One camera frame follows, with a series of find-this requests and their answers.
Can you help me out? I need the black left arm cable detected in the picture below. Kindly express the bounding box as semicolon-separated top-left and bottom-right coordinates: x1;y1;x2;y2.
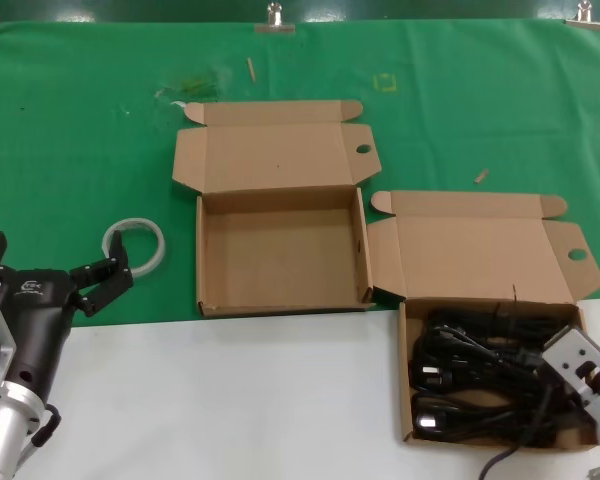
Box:
29;403;62;449

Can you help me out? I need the green table cloth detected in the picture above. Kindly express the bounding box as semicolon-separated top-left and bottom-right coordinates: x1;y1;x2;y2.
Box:
0;18;600;330

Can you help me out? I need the metal binder clip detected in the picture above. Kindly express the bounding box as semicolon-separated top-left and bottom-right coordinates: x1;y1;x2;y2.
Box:
564;0;600;31
253;1;297;35

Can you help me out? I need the black power cord bundle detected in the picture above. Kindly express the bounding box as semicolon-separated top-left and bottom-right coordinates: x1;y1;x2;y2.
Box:
410;324;546;399
412;392;581;447

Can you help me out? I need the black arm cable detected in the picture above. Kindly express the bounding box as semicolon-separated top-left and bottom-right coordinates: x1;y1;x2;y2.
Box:
29;403;62;449
479;379;556;480

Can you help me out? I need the open brown cardboard box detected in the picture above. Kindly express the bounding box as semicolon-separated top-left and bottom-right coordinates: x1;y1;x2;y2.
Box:
367;189;600;447
171;99;383;318

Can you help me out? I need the clear plastic wrapper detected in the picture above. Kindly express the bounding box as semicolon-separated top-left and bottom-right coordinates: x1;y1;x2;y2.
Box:
153;67;231;101

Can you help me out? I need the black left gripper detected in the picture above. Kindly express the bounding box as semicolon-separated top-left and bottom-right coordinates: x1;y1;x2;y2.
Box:
0;230;135;401

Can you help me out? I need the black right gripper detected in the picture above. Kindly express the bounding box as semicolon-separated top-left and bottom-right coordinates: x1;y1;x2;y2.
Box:
535;364;594;431

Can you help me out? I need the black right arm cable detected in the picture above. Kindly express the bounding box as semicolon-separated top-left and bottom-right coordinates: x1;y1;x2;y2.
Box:
479;379;556;480

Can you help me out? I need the translucent white tape roll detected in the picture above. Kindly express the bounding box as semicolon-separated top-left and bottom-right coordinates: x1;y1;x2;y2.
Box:
101;217;167;277

